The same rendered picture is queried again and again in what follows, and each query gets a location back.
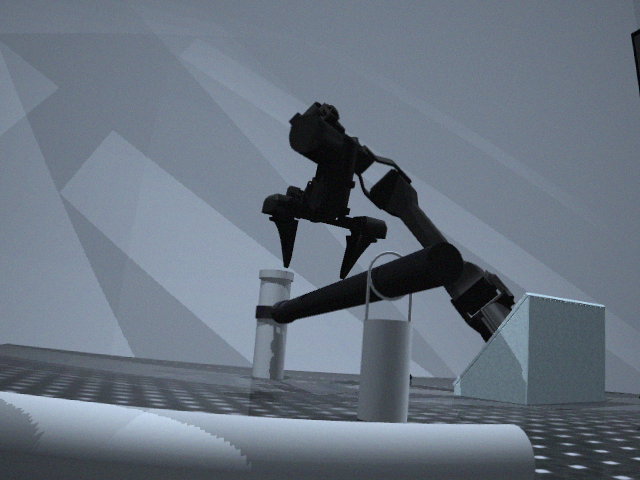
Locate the light grey post with cap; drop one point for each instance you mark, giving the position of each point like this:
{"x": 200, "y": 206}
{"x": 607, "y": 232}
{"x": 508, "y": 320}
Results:
{"x": 269, "y": 352}

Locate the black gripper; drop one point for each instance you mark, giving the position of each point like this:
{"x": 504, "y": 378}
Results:
{"x": 330, "y": 196}

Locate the black cylindrical rod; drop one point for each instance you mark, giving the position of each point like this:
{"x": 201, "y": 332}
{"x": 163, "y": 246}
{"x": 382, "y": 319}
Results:
{"x": 437, "y": 265}

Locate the white horizontal tube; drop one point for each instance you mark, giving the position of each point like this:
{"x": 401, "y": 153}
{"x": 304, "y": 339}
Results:
{"x": 55, "y": 439}

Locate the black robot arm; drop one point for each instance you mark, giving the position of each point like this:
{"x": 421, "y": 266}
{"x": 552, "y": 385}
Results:
{"x": 319, "y": 136}

